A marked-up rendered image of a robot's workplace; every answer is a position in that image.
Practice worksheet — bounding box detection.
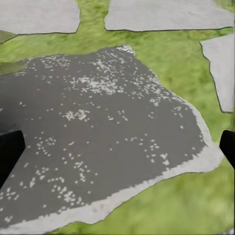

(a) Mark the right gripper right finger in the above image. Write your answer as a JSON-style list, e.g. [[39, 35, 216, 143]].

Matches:
[[219, 130, 235, 170]]

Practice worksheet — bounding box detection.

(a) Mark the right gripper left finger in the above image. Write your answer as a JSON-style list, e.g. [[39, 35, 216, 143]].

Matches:
[[0, 130, 25, 189]]

